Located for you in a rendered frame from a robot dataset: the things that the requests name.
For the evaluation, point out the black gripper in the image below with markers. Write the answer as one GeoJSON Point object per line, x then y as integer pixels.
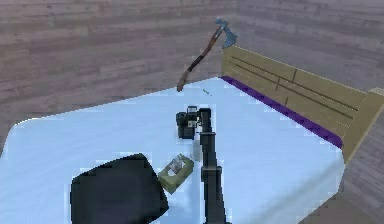
{"type": "Point", "coordinates": [184, 124]}

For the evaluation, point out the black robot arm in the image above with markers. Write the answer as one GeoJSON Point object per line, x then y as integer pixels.
{"type": "Point", "coordinates": [211, 173]}

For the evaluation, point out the clear glass vessel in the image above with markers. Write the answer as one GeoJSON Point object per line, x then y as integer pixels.
{"type": "Point", "coordinates": [196, 151]}

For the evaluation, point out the bed with pale blue sheet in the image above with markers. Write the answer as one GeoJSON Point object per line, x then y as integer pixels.
{"type": "Point", "coordinates": [253, 146]}

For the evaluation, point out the small green pen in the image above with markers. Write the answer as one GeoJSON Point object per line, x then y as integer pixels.
{"type": "Point", "coordinates": [207, 91]}

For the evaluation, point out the olive tissue box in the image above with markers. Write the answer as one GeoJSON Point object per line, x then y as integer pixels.
{"type": "Point", "coordinates": [175, 174]}

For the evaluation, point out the black pillow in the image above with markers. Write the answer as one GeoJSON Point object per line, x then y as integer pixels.
{"type": "Point", "coordinates": [116, 193]}

